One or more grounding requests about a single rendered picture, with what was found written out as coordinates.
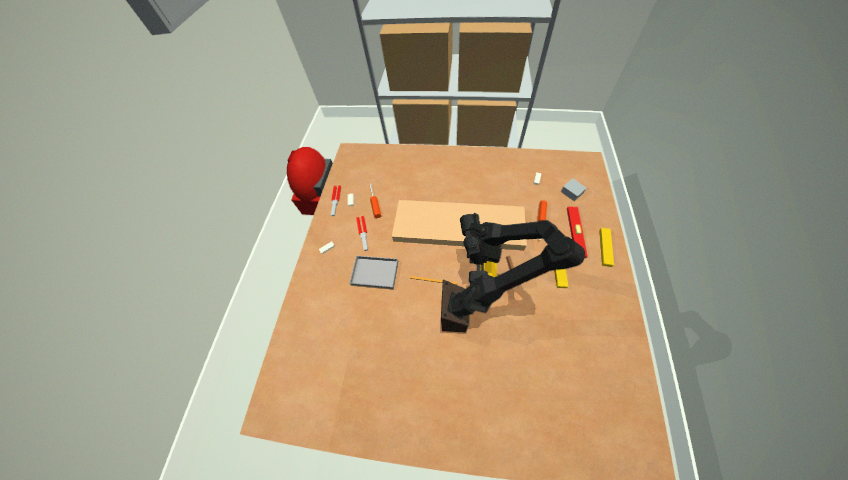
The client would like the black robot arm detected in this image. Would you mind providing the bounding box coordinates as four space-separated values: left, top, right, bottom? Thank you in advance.
447 213 585 319

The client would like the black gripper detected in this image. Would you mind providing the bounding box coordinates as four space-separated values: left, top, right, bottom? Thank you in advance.
467 241 488 284

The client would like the red flat bar with yellow patch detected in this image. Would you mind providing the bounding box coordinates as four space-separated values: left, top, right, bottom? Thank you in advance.
567 207 588 259

